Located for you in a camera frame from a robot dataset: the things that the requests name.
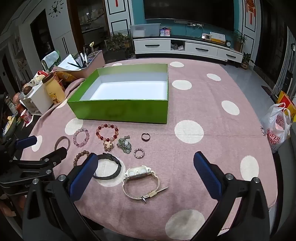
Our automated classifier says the wooden bead bracelet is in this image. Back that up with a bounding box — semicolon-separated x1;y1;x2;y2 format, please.
73;150;90;168

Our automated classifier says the pink polka-dot tablecloth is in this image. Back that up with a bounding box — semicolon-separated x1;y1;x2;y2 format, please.
21;58;278;241

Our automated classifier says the black television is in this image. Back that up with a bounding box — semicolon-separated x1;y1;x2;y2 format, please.
143;0;234;32

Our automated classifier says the pink container with pens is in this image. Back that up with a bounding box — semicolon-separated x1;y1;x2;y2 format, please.
69;50;105;78

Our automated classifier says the yellow paper bag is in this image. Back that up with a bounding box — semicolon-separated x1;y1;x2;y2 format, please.
276;90;295;116

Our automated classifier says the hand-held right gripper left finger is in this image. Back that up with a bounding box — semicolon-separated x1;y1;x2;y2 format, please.
22;152;105;241

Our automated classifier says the white television cabinet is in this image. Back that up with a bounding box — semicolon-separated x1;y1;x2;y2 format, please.
133;35;244;64

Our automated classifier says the tall potted plant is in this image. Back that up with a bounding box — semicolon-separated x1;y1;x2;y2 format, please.
232;29;247;52

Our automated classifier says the green jade charm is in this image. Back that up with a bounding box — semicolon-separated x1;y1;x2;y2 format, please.
116;136;133;154

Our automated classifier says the green cardboard box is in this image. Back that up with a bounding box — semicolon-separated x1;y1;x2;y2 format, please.
67;63;169;124

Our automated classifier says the yellow bottle with brown cap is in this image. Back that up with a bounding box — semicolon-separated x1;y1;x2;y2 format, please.
42;73;65;105

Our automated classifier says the green white rolled cloth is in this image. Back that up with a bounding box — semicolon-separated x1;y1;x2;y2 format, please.
41;51;62;71

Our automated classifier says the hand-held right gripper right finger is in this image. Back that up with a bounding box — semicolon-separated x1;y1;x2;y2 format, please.
192;151;271;241

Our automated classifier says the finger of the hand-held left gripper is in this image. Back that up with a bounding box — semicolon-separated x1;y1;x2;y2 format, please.
14;147;68;177
0;135;38;153

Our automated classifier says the pink bead bracelet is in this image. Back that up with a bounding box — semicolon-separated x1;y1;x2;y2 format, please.
73;128;90;147

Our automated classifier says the potted plant in black stand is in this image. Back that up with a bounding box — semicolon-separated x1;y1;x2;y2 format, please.
106;32;130;63

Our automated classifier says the deer wall clock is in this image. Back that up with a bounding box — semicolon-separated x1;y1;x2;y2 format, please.
47;0;66;18

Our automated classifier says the black wristwatch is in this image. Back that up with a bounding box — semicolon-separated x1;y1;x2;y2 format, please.
92;153;122;181

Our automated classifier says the yellow white box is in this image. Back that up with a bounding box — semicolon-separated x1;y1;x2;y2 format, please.
210;31;226;45

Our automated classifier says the brown bangle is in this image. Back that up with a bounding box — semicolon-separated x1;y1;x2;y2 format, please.
55;136;70;151

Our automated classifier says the grey chair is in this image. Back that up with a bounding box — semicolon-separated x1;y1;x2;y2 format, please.
269;120;296;241

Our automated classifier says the clear plastic storage bin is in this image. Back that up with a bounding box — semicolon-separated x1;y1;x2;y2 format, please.
130;23;161;38

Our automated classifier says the person's left hand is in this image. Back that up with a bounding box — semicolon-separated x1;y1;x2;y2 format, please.
0;195;27;217

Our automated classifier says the orange snack packet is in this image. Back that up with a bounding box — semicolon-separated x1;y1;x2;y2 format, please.
55;71;78;83

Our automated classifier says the red hanging decoration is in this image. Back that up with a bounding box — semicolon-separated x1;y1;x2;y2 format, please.
245;0;256;25

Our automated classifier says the white printed plastic bag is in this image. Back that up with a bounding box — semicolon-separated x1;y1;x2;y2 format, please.
261;103;292;153

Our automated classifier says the red bead bracelet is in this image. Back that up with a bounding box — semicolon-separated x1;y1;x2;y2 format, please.
96;124;119;141

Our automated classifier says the beige wristwatch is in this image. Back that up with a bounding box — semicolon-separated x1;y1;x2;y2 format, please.
122;165;169;204

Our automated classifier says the small potted plant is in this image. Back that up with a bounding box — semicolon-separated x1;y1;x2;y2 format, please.
240;53;255;70

